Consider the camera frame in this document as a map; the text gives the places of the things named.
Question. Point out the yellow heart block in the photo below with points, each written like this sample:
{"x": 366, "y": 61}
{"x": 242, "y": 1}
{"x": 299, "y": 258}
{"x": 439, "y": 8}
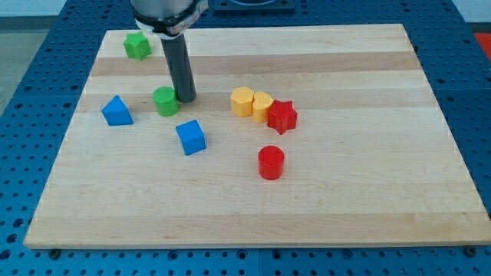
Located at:
{"x": 261, "y": 104}

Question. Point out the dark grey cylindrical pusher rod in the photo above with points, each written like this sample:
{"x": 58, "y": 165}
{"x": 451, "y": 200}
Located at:
{"x": 178, "y": 63}

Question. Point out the blue cube block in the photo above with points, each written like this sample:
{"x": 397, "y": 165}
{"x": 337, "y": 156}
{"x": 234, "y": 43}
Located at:
{"x": 191, "y": 137}

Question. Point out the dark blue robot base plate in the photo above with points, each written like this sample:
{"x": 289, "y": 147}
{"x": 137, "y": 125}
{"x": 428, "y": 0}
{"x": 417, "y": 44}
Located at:
{"x": 252, "y": 5}

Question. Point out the red star block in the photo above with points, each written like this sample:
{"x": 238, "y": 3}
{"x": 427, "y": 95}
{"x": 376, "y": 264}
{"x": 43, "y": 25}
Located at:
{"x": 282, "y": 116}

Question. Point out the red cylinder block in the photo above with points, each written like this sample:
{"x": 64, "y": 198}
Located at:
{"x": 271, "y": 162}

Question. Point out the green star block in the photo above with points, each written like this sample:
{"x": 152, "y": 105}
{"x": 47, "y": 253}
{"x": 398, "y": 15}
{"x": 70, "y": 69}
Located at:
{"x": 137, "y": 46}

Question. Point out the yellow pentagon block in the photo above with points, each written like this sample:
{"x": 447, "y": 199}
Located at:
{"x": 241, "y": 101}

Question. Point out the green cylinder block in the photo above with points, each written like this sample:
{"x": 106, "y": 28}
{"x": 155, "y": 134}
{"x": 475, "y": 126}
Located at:
{"x": 165, "y": 101}

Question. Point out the blue triangle block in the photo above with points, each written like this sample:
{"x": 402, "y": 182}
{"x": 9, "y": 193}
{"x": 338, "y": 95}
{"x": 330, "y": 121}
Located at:
{"x": 116, "y": 113}

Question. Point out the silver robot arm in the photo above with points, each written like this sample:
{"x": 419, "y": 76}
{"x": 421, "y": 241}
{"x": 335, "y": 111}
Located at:
{"x": 168, "y": 19}

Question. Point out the wooden board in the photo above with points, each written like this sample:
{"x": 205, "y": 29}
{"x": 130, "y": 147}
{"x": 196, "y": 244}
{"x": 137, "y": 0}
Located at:
{"x": 318, "y": 136}

